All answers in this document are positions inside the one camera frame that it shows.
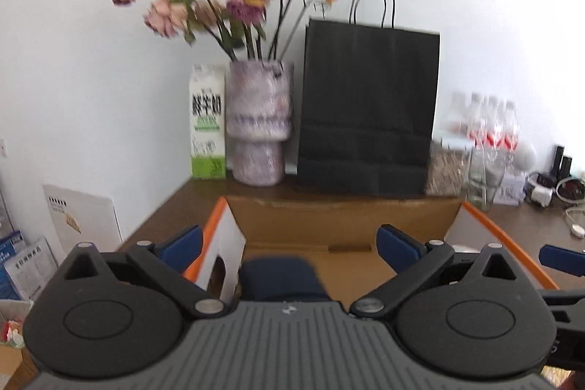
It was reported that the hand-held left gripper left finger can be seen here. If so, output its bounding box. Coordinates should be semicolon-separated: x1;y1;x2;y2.
63;224;228;320

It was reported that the white leaning panel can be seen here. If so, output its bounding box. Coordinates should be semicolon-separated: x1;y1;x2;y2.
42;183;123;267

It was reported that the clear container of wooden pegs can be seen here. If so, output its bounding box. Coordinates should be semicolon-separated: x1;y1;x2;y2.
425;139;476;196

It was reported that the waste bin with plastic bag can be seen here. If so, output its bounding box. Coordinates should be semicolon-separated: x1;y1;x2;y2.
0;299;35;349

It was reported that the white printed tin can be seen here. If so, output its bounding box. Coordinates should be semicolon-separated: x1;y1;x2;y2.
491;171;526;205

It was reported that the green and white milk carton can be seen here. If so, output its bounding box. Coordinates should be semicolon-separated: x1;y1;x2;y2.
188;65;227;181

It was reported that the clear drinking glass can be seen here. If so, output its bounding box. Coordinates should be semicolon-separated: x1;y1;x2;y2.
467;148;508;212

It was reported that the white cable with puck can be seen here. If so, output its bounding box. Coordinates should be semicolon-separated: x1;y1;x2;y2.
564;207;585;240

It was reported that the black upright box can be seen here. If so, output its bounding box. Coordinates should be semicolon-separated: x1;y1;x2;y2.
553;144;573;178

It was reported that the black paper bag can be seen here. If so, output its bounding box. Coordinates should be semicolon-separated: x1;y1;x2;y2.
297;0;442;196

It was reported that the white power adapter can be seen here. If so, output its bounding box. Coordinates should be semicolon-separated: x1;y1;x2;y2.
530;184;554;205

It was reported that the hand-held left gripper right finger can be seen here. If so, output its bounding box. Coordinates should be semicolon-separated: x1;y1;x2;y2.
351;224;519;321

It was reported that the red cardboard box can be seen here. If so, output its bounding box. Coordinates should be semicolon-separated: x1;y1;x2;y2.
183;194;561;313

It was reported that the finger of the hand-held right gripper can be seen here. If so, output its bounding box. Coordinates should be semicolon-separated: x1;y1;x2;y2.
536;287;585;313
538;245;585;279

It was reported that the purple speckled vase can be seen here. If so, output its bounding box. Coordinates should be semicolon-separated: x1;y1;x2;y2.
225;60;294;185

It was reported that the blue and white carton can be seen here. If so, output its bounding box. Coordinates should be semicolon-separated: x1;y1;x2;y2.
0;230;28;299

